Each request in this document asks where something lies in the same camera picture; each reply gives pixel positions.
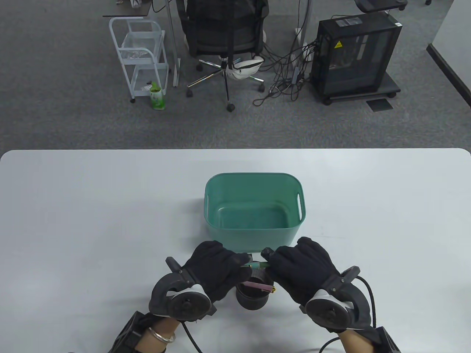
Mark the pink fountain pen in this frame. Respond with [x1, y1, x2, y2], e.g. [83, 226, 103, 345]
[241, 281, 277, 293]

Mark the person's right hand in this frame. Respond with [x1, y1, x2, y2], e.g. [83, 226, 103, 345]
[261, 236, 341, 306]

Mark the white rolling cart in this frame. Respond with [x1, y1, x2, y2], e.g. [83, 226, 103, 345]
[109, 17, 170, 103]

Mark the black floor outlet cover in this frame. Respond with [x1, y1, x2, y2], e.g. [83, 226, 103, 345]
[366, 99, 393, 112]

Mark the green plastic bin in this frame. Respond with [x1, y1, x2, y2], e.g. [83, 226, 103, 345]
[204, 172, 306, 254]

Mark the person's right forearm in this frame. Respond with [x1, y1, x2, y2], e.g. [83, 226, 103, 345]
[337, 327, 379, 353]

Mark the black wheeled platform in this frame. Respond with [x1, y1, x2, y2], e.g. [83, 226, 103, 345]
[318, 70, 401, 106]

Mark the black chair base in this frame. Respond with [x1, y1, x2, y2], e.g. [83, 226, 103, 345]
[354, 0, 408, 13]

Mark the black computer cabinet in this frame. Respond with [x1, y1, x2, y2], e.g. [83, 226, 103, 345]
[310, 12, 403, 99]

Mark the bundle of black floor cables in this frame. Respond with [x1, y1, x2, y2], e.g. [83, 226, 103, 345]
[252, 15, 319, 107]

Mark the person's left hand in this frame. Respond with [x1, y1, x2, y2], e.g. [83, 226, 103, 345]
[183, 241, 254, 304]

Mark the black mesh pen holder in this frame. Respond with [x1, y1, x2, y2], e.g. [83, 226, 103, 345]
[235, 263, 275, 310]

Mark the white desk leg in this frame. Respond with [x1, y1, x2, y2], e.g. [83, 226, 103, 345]
[166, 0, 181, 88]
[294, 0, 309, 70]

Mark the person's left forearm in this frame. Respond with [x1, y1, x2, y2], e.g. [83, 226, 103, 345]
[134, 316, 177, 353]

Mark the white bag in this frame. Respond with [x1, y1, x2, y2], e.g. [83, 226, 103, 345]
[228, 55, 265, 80]

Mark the green drink bottle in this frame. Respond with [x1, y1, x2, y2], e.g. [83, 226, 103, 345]
[149, 82, 166, 110]

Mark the black white hand tracker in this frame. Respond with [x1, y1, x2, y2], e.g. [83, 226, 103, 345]
[299, 266, 373, 333]
[149, 257, 217, 324]

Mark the black mesh office chair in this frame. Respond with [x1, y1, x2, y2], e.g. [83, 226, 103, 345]
[176, 0, 271, 112]

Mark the silver bracelet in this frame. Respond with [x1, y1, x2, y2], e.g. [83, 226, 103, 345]
[147, 327, 176, 344]

